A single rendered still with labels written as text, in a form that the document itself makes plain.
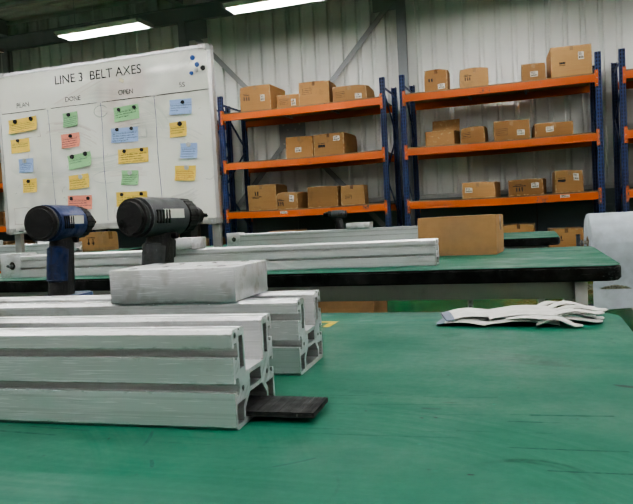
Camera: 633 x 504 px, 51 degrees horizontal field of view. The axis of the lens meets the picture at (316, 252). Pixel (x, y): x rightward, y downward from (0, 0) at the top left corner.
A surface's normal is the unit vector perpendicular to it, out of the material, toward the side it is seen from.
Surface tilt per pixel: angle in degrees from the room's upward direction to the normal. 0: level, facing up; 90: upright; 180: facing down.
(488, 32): 90
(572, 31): 90
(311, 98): 91
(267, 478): 0
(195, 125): 90
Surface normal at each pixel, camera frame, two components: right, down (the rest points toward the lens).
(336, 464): -0.05, -1.00
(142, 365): -0.26, 0.07
